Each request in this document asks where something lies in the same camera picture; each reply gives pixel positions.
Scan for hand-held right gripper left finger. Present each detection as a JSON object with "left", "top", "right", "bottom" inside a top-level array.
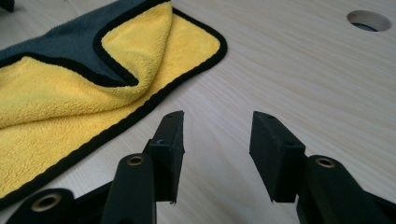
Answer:
[{"left": 142, "top": 109, "right": 187, "bottom": 204}]

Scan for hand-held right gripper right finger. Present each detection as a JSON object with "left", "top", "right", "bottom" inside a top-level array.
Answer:
[{"left": 248, "top": 110, "right": 308, "bottom": 203}]

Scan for yellow and grey microfibre cloth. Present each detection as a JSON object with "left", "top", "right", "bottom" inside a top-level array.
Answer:
[{"left": 0, "top": 0, "right": 229, "bottom": 210}]

